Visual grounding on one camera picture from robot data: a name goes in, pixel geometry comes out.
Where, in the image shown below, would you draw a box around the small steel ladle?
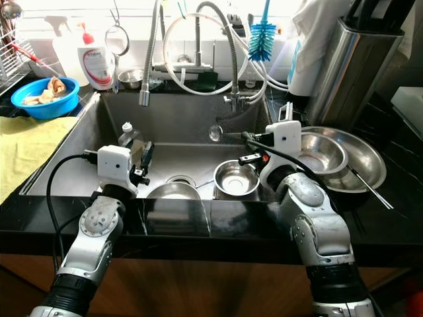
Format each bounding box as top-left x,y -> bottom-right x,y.
208,125 -> 245,143

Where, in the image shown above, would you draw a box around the clear bottle with white cap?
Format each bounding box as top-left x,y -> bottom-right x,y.
118,122 -> 145,151

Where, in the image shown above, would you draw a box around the small steel bowl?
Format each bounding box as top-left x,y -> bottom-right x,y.
213,160 -> 260,197

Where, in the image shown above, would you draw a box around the wide steel bowl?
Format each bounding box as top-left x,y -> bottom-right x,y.
145,182 -> 202,200

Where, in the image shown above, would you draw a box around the stainless steel sink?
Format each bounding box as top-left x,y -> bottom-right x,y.
26,89 -> 301,202

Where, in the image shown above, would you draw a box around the medium steel bowl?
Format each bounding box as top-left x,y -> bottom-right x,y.
297,132 -> 349,176

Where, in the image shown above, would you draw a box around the dark green sponge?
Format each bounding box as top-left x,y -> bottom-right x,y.
194,71 -> 217,90

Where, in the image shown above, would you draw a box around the grey gooseneck faucet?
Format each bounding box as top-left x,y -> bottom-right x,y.
192,0 -> 249,113

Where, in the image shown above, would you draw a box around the tiny steel bowl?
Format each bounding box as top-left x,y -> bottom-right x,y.
118,69 -> 146,90

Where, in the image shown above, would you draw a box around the white appliance with blue label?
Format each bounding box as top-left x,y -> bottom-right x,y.
288,17 -> 338,96

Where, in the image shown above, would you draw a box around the blue bottle brush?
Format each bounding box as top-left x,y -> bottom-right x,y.
248,0 -> 278,62

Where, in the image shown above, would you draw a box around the white red pump soap bottle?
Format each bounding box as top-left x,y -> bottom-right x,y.
77,23 -> 114,91

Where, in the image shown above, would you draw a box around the yellow dish cloth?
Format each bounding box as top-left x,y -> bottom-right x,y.
0,117 -> 80,202

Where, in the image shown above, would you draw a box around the blue plastic bowl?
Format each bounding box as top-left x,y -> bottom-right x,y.
11,77 -> 80,120

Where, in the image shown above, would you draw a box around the large steel plate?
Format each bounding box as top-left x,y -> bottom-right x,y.
297,125 -> 387,194

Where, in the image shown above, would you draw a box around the brown food scraps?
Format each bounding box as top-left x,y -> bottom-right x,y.
23,77 -> 67,105

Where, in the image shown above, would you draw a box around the steel knife block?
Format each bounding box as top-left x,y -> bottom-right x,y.
307,18 -> 407,129

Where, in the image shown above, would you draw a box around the small round mesh strainer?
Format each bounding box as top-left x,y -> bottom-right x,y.
104,24 -> 132,93

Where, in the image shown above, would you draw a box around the thin steel utensil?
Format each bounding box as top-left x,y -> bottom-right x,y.
347,165 -> 395,211

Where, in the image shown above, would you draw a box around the white spray bottle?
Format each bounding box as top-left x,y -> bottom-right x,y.
45,15 -> 83,83

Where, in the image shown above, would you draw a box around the brown wooden cabinet front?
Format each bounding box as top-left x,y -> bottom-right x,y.
0,254 -> 423,317

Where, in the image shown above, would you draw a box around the white cloth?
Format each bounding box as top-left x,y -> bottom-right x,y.
294,0 -> 364,57

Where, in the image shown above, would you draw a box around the white plastic container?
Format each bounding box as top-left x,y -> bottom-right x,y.
391,86 -> 423,129

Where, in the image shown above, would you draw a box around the shiny round steel spoon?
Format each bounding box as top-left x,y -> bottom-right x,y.
2,0 -> 24,19

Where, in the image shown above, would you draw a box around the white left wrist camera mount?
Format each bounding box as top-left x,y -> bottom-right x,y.
97,145 -> 137,196

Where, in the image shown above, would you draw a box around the small white plastic frame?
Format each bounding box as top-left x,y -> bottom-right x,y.
278,101 -> 295,123

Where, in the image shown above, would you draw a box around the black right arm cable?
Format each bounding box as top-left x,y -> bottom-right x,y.
248,137 -> 346,213

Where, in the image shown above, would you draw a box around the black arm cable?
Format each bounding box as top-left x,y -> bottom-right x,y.
248,137 -> 346,213
46,151 -> 100,285

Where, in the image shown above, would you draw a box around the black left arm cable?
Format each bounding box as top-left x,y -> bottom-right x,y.
46,151 -> 100,285

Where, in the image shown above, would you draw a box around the steel flexible spray hose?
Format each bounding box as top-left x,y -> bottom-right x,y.
139,0 -> 166,107

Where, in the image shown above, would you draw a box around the steel wire dish rack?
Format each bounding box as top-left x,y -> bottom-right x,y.
0,36 -> 40,100

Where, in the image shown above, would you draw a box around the red handled utensil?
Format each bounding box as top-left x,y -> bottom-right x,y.
10,41 -> 50,70

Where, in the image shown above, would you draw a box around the black knife handles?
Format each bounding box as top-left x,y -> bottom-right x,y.
347,0 -> 414,34

